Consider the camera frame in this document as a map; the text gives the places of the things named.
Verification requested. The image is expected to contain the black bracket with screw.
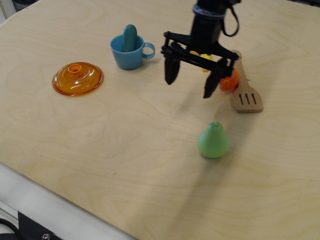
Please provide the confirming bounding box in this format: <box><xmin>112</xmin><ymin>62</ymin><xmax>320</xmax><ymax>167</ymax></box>
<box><xmin>18</xmin><ymin>211</ymin><xmax>62</xmax><ymax>240</ymax></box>

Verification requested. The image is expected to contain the dark green toy cucumber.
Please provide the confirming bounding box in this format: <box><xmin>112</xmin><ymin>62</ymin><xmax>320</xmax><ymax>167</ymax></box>
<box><xmin>121</xmin><ymin>24</ymin><xmax>138</xmax><ymax>53</ymax></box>

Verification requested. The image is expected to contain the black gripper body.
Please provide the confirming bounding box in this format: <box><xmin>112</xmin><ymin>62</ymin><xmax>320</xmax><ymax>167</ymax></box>
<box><xmin>161</xmin><ymin>14</ymin><xmax>239</xmax><ymax>78</ymax></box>

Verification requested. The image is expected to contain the orange transparent pot lid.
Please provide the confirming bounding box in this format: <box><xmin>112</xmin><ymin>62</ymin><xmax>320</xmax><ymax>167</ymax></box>
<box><xmin>52</xmin><ymin>62</ymin><xmax>104</xmax><ymax>97</ymax></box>

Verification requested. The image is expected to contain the orange toy fruit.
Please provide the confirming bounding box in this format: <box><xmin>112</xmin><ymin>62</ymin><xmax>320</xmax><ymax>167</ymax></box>
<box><xmin>219</xmin><ymin>69</ymin><xmax>239</xmax><ymax>90</ymax></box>

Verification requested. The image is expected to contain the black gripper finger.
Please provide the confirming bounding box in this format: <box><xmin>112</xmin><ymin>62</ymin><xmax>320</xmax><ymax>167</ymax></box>
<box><xmin>203</xmin><ymin>71</ymin><xmax>221</xmax><ymax>99</ymax></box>
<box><xmin>164</xmin><ymin>53</ymin><xmax>180</xmax><ymax>85</ymax></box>

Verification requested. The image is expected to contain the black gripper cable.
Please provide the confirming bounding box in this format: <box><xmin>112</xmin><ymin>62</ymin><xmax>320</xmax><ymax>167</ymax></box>
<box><xmin>221</xmin><ymin>6</ymin><xmax>241</xmax><ymax>37</ymax></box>

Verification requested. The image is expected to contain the black cable bottom left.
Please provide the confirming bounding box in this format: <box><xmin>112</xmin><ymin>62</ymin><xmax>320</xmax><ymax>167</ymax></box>
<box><xmin>0</xmin><ymin>218</ymin><xmax>22</xmax><ymax>240</ymax></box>

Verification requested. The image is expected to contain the yellow toy banana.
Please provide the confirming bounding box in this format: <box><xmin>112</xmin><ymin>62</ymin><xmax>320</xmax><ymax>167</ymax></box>
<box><xmin>190</xmin><ymin>51</ymin><xmax>213</xmax><ymax>72</ymax></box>

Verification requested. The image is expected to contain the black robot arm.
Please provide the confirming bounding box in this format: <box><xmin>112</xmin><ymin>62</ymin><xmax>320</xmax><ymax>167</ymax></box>
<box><xmin>161</xmin><ymin>0</ymin><xmax>239</xmax><ymax>99</ymax></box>

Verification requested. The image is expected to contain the blue plastic cup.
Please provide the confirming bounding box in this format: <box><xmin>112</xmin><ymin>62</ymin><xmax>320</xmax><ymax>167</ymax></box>
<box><xmin>110</xmin><ymin>34</ymin><xmax>156</xmax><ymax>70</ymax></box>

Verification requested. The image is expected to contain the green toy pear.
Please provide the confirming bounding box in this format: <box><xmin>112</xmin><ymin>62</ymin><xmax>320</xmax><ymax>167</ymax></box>
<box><xmin>197</xmin><ymin>121</ymin><xmax>230</xmax><ymax>159</ymax></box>

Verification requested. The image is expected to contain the wooden slotted spatula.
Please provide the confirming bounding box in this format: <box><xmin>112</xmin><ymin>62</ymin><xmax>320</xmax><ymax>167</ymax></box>
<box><xmin>232</xmin><ymin>50</ymin><xmax>264</xmax><ymax>113</ymax></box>

